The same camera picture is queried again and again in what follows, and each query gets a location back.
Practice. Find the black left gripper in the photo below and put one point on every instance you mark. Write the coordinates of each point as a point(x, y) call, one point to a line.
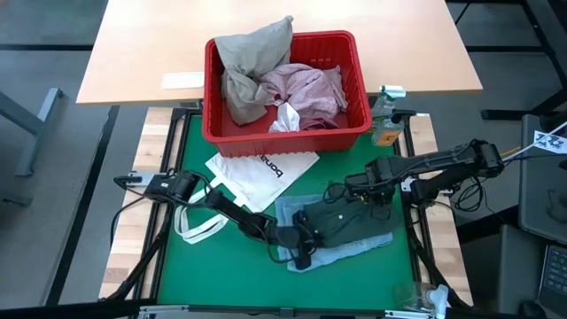
point(303, 241)

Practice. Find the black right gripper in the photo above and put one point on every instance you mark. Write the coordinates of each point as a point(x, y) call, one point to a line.
point(370, 186)

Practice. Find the dark green garment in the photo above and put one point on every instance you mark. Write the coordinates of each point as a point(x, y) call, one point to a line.
point(350, 221)

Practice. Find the light blue towel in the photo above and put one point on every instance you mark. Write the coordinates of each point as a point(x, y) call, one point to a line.
point(345, 254)

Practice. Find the white printed tote bag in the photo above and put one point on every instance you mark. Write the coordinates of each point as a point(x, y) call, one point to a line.
point(261, 177)

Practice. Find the grey beige garment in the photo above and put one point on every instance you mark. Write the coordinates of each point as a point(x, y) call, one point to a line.
point(250, 53)

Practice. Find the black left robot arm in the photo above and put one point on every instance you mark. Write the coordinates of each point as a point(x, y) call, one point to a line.
point(230, 212)

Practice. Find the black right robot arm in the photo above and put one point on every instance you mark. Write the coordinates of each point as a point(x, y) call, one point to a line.
point(443, 161)

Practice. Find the red plastic laundry basket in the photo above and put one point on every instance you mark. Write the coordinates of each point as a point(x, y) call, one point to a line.
point(283, 144)

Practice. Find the pump bottle with orange liquid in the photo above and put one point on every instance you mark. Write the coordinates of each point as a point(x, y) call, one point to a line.
point(386, 133)

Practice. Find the maroon garment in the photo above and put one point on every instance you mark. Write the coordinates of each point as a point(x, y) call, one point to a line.
point(319, 124)

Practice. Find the spray bottle with white trigger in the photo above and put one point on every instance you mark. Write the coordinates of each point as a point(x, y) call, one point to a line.
point(386, 99)

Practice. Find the green table mat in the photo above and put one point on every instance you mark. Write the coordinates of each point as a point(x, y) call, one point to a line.
point(221, 274)

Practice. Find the small white cloth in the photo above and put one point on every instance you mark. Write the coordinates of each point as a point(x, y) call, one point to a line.
point(285, 119)

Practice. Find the pale pink garment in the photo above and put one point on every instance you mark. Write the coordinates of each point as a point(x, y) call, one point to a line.
point(308, 88)

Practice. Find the clear plastic spray bottle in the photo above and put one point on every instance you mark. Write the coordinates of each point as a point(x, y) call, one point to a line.
point(423, 299)

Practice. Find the silver aluminium bar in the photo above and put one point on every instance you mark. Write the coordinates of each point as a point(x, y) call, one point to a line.
point(177, 311)

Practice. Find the grey plastic cabinet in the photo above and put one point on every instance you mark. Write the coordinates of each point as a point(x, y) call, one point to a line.
point(545, 212)

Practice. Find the white printed tag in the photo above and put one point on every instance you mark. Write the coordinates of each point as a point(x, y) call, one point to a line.
point(549, 142)

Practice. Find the white paper label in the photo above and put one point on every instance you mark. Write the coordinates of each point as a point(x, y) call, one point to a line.
point(182, 80)

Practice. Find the black keyboard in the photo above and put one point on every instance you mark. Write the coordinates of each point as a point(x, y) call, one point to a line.
point(556, 274)

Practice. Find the light wooden desk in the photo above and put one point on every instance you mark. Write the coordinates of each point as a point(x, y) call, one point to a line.
point(133, 44)

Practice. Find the grey metal desk leg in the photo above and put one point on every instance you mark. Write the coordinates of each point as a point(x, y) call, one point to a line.
point(40, 119)

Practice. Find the black metal table frame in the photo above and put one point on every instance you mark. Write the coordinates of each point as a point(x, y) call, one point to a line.
point(166, 144)

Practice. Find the black metal desk frame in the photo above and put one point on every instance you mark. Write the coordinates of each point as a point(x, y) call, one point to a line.
point(545, 35)

